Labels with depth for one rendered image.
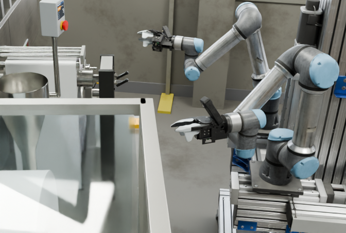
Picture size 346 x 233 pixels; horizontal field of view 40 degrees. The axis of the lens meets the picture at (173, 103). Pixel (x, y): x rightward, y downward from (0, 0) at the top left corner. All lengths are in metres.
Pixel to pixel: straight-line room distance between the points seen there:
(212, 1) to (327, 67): 2.48
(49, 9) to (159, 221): 0.83
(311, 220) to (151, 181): 1.46
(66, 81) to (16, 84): 0.35
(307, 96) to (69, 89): 0.89
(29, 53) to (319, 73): 1.04
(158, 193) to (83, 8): 3.93
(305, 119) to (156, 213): 1.28
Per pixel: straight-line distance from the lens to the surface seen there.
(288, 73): 1.95
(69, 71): 1.71
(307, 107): 1.92
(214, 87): 4.48
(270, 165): 2.18
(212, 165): 3.75
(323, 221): 2.21
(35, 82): 1.40
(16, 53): 1.75
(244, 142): 1.84
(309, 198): 2.28
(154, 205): 0.75
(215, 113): 1.72
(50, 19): 1.41
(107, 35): 4.65
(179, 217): 3.22
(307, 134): 1.97
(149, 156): 0.86
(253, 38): 2.57
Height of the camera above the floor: 2.07
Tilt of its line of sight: 27 degrees down
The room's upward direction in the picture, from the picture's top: 3 degrees clockwise
